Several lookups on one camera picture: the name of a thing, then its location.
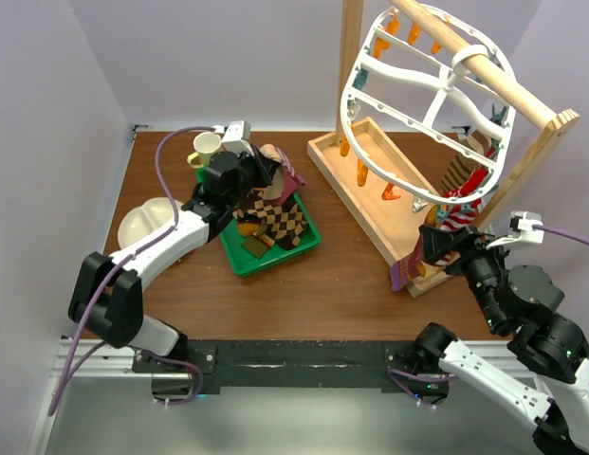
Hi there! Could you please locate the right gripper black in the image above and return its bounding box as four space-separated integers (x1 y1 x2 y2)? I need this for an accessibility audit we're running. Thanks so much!
416 221 515 328

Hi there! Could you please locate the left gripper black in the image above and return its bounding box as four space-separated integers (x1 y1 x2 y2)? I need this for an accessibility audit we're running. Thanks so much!
227 144 279 208

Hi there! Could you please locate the cream maroon purple sock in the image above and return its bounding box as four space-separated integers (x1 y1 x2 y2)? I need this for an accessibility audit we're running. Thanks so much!
260 144 305 205

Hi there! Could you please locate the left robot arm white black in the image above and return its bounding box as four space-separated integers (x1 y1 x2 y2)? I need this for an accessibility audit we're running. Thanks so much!
68 152 280 372

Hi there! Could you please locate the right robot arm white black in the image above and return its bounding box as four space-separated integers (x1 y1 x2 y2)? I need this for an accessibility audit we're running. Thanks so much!
413 221 589 454

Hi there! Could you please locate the wooden hanger stand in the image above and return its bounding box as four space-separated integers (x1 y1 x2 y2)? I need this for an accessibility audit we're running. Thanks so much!
307 1 580 295

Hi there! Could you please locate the white round clip hanger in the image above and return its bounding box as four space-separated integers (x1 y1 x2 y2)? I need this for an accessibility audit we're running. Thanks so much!
339 4 517 206

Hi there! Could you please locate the red white striped sock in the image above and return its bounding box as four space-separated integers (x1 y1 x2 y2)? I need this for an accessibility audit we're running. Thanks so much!
436 199 482 231

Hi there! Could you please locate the cream yellow mug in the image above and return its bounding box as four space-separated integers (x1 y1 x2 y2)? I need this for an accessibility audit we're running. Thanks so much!
187 132 224 170

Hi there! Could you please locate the white plastic clothes peg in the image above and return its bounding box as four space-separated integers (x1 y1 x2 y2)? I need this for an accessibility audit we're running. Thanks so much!
412 196 429 213

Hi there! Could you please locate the orange plastic clothes peg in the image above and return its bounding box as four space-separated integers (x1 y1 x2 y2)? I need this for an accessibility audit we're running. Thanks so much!
381 183 401 201

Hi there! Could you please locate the brown striped sock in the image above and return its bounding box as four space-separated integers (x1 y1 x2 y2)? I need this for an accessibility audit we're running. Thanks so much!
439 131 492 195

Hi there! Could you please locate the cream divided plate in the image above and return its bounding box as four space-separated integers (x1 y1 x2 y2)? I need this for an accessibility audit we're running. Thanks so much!
118 197 175 249

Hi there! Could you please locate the green plastic tray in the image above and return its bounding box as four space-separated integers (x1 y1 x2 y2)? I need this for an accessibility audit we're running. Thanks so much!
219 191 322 277

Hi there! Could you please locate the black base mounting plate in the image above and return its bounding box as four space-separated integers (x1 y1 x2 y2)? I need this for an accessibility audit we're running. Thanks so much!
132 338 451 404

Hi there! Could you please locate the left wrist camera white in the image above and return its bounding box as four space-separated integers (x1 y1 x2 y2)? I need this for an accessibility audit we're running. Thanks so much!
213 120 252 155

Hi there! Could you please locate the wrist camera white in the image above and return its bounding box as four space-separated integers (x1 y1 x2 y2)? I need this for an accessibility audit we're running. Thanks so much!
488 211 544 249
213 120 252 155

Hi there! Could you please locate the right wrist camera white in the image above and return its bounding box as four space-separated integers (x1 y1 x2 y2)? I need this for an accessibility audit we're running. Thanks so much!
488 211 544 249

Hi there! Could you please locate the aluminium frame rail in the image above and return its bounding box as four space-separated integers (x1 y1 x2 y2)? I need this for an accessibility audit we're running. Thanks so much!
27 337 197 454

